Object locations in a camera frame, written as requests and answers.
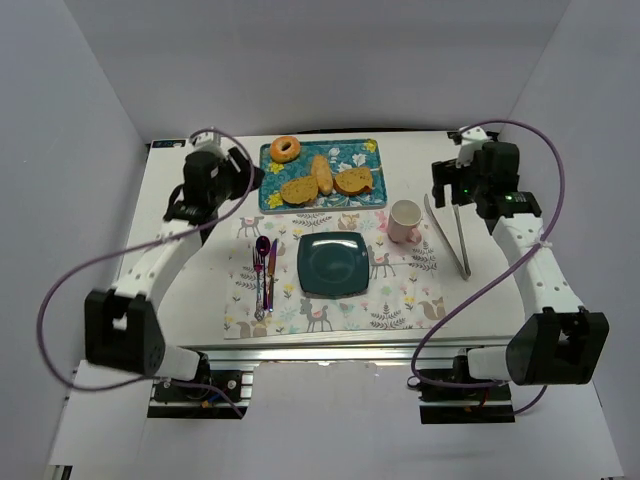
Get long bread roll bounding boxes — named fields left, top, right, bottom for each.
left=311, top=155, right=333, bottom=195

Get metal tongs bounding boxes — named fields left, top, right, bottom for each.
left=423, top=193, right=472, bottom=280

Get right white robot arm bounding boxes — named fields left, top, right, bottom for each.
left=432, top=142, right=609, bottom=385

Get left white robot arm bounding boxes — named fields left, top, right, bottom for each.
left=84, top=147, right=265, bottom=382

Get left bread slice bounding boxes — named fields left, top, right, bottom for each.
left=280, top=176, right=319, bottom=205

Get bread slice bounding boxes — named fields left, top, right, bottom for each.
left=280, top=176, right=319, bottom=205
left=333, top=167, right=374, bottom=196

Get right bread slice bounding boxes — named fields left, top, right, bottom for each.
left=333, top=167, right=374, bottom=196

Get bagel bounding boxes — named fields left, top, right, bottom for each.
left=269, top=136, right=301, bottom=164

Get pink mug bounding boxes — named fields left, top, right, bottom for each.
left=387, top=200, right=422, bottom=245

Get purple spoon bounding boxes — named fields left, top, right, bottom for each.
left=255, top=235, right=271, bottom=310

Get teal floral tray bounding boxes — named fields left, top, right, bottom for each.
left=258, top=139, right=388, bottom=214

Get iridescent knife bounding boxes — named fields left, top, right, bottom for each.
left=266, top=239, right=278, bottom=312

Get animal pattern placemat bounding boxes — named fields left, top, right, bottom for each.
left=223, top=210, right=445, bottom=339

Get dark green square plate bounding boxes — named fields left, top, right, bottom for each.
left=297, top=231, right=370, bottom=298

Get iridescent fork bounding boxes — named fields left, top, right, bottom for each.
left=253, top=248, right=264, bottom=321

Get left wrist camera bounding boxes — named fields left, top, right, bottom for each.
left=189, top=129, right=222, bottom=153

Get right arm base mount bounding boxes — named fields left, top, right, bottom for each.
left=406, top=348, right=515, bottom=426

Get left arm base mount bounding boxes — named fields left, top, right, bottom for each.
left=147, top=353, right=253, bottom=420

